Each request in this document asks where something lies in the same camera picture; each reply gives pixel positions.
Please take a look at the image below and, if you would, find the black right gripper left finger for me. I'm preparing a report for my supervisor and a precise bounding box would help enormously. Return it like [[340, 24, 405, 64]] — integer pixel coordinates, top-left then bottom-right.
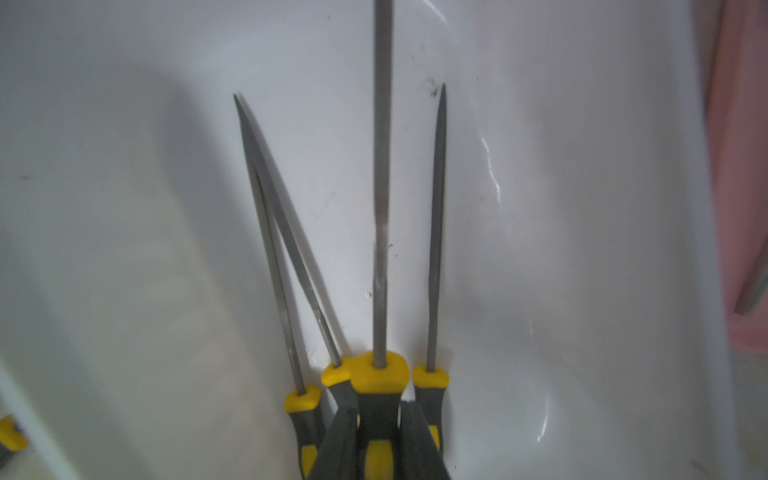
[[308, 408, 358, 480]]

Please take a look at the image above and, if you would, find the yellow black file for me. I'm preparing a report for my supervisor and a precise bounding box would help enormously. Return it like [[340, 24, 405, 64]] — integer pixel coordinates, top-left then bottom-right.
[[413, 84, 450, 455], [0, 415, 29, 468], [351, 1, 410, 479], [233, 94, 326, 479], [233, 93, 358, 408]]

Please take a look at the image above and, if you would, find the pink plastic tray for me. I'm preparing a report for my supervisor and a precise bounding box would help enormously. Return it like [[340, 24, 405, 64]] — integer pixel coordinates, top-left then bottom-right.
[[707, 1, 767, 354]]

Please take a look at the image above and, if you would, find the white rectangular storage box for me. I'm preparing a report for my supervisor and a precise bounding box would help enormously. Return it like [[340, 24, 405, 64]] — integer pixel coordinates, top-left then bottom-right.
[[1, 1, 742, 479]]

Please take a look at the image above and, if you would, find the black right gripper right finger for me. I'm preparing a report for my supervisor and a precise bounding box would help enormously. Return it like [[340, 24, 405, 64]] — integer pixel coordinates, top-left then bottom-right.
[[400, 401, 450, 480]]

